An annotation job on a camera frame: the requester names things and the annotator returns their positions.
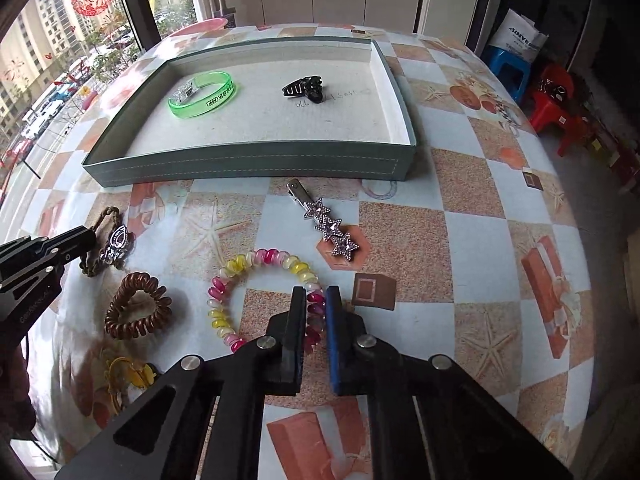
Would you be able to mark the blue plastic stool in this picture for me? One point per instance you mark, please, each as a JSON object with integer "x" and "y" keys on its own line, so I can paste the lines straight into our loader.
{"x": 507, "y": 67}

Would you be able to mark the red plastic stool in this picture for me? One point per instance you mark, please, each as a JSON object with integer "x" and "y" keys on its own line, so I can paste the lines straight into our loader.
{"x": 555, "y": 105}

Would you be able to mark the white printed bag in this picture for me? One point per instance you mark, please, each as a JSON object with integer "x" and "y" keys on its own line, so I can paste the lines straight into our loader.
{"x": 517, "y": 30}

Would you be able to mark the checkered starfish print tablecloth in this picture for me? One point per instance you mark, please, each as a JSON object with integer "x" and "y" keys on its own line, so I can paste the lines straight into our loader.
{"x": 480, "y": 240}

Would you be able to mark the grey-green shallow tray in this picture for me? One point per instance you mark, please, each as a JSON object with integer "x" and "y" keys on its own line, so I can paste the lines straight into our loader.
{"x": 280, "y": 140}

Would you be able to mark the black claw hair clip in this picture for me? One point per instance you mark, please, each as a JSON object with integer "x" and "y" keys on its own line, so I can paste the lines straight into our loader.
{"x": 306, "y": 89}

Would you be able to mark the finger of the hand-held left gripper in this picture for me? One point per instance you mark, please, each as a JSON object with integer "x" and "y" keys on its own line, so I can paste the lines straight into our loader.
{"x": 40, "y": 272}
{"x": 70, "y": 242}

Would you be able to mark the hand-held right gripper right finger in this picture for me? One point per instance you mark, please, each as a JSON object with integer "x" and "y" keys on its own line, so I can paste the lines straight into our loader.
{"x": 334, "y": 340}

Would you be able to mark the person's left forearm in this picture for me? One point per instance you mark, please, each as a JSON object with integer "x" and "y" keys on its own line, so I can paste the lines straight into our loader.
{"x": 15, "y": 390}

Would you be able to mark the silver star hair clip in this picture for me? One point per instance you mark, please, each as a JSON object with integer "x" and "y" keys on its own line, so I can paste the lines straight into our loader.
{"x": 325, "y": 222}

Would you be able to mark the pink plastic basin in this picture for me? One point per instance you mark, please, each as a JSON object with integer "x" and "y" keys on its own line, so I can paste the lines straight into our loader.
{"x": 205, "y": 26}

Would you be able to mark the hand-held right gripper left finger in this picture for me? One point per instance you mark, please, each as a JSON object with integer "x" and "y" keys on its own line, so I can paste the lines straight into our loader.
{"x": 295, "y": 325}

